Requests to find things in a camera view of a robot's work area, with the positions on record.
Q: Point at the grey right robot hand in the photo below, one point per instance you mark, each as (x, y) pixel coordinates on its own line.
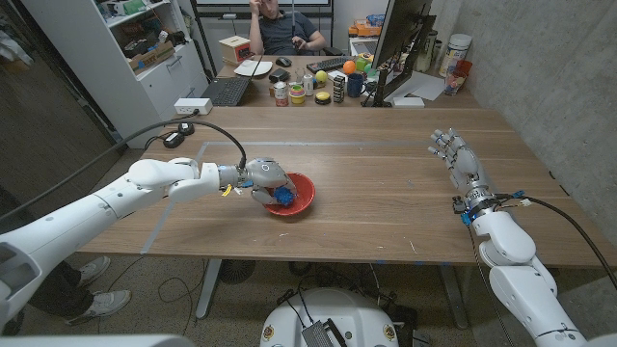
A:
(465, 164)

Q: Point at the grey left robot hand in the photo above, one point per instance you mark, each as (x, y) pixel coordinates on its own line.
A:
(267, 173)

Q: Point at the blue spiky stress ball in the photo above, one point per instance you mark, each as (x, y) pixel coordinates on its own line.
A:
(284, 196)

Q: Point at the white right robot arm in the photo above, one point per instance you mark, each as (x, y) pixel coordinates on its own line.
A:
(520, 284)

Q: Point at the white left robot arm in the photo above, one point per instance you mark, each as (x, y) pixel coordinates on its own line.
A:
(72, 221)

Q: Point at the red bowl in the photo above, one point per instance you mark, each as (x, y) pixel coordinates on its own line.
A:
(306, 193)

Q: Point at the yellow ball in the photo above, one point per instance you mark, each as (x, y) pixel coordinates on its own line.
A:
(321, 76)

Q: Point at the orange ball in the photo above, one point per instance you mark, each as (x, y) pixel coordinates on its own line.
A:
(349, 67)

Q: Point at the wooden office desk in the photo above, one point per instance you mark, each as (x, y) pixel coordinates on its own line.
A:
(262, 98)

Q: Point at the labelled tin can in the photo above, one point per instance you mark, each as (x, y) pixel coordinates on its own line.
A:
(280, 94)

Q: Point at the white flat box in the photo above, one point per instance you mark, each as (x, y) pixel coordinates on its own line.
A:
(408, 102)

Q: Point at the red cup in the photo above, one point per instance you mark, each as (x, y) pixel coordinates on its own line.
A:
(455, 79)

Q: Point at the white paper sheets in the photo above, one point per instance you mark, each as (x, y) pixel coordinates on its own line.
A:
(426, 87)

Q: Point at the black laptop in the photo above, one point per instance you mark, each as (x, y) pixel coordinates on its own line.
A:
(226, 90)

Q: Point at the black power adapter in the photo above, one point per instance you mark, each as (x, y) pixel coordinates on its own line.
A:
(173, 140)
(186, 128)

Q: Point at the white slim can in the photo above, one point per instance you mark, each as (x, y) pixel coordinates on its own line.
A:
(308, 85)

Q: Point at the black pouch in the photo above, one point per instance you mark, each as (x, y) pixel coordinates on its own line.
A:
(279, 75)

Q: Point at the white power strip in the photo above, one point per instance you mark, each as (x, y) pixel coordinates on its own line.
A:
(193, 106)

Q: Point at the black round fan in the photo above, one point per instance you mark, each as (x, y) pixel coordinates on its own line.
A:
(237, 271)

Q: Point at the white round plate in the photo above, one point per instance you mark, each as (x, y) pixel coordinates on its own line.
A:
(253, 68)

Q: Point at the white labelled canister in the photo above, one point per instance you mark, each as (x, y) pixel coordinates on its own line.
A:
(454, 55)

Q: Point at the black lettered block stack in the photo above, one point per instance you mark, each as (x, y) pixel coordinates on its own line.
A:
(339, 89)

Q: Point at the black computer mouse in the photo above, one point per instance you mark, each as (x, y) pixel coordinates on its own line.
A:
(284, 61)

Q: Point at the dark blue mug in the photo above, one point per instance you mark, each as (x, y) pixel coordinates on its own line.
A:
(355, 86)

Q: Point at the black keyboard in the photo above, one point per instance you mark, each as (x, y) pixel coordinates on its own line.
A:
(330, 64)

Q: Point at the wooden box with red panel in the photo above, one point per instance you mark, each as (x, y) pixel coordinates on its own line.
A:
(233, 49)

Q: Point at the white table leg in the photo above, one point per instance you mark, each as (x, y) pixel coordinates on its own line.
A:
(454, 296)
(208, 289)

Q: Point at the black office chair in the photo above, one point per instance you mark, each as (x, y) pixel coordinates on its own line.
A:
(332, 50)

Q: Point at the seated person in dark shirt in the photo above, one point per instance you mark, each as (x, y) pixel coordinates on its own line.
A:
(284, 31)

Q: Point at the green toy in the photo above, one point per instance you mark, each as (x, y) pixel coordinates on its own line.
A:
(361, 64)

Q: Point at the black computer monitor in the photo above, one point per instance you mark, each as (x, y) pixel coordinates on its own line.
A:
(400, 29)

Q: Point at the silver laptop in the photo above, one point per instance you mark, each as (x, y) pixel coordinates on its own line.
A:
(364, 46)

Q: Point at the cardboard box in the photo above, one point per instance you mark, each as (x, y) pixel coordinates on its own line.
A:
(152, 57)

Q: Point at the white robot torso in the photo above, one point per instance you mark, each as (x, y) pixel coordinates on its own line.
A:
(356, 318)

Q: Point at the white shelf cabinet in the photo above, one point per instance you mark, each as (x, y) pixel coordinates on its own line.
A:
(120, 72)

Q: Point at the standing person with grey shoes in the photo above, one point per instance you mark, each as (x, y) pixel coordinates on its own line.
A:
(103, 303)

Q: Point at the green box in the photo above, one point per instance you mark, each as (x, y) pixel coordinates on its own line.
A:
(135, 7)

